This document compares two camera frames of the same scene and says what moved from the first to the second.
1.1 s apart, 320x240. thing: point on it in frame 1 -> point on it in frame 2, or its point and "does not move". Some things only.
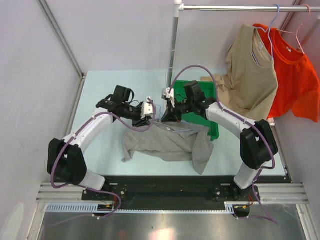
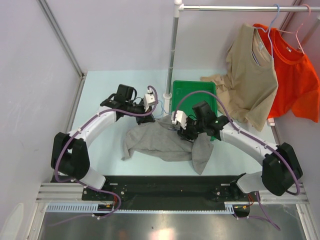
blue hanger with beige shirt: x=268 y=31 does not move
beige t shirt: x=250 y=86 does not move
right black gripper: x=171 y=114 -> x=185 y=134
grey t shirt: x=172 y=141 does not move
